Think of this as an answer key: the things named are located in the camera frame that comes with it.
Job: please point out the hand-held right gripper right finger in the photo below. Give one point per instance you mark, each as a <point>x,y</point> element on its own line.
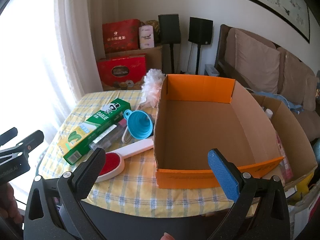
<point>222,175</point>

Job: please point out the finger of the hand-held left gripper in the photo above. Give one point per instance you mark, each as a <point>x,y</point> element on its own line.
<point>32,141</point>
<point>8,135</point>

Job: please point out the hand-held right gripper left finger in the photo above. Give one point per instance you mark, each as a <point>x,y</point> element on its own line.
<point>90,172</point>

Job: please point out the clear plastic tube container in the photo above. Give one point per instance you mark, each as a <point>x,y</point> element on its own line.
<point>107,137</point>

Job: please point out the orange cardboard box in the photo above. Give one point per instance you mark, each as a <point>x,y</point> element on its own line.
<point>207,135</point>

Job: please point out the white red lint brush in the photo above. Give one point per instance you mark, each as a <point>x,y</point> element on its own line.
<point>135,148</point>

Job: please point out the green toothpaste box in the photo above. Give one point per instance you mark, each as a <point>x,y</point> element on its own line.
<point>100,122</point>

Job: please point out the blue collapsible funnel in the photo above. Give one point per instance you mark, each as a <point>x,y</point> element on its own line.
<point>140,125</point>

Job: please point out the white fluffy duster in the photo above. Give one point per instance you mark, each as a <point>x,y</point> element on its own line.
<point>152,85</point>

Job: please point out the person's right hand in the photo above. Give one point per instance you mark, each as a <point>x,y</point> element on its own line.
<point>168,237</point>

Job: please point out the yellow plaid tablecloth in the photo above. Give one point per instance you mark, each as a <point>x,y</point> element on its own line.
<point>140,180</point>

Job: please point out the pink printed packet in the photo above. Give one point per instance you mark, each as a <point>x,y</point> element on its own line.
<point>283,155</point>

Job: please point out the clear bottle white cap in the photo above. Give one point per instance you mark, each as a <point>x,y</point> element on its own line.
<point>268,113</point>

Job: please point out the yellow bag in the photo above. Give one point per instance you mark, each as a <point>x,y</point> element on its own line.
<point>302,185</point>

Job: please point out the large open cardboard box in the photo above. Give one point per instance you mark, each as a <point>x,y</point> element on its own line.
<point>295,135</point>

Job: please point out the white paper bag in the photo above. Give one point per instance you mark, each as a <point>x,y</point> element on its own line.
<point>302,217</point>

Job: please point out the blue cloth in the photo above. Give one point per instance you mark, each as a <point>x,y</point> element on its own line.
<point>292,105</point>

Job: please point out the white curtain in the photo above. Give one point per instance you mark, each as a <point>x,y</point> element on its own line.
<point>62,42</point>

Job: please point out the white electronic device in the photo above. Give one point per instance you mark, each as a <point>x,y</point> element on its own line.
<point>212,70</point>

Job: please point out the red chocolate box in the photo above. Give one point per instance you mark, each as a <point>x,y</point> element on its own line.
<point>120,70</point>

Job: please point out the black speaker stand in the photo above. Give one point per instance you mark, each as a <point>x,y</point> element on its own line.
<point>172,58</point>
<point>197,60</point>

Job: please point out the brown sofa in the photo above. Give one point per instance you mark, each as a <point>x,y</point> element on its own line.
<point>225,55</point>

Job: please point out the large brown sofa cushion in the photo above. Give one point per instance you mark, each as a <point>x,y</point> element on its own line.
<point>257,60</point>

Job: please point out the small brown sofa cushion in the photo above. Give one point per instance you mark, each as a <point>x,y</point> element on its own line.
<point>312,95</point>

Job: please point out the brown cardboard carton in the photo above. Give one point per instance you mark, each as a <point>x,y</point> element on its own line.
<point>155,57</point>

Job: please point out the red gift bag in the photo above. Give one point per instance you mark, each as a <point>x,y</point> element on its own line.
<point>120,36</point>

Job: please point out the black speaker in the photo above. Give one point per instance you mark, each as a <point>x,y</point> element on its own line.
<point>200,31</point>
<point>169,28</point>

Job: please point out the white canister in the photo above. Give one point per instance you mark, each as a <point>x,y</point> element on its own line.
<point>146,37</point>

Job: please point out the gold patterned bag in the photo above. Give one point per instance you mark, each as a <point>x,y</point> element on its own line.
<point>153,25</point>

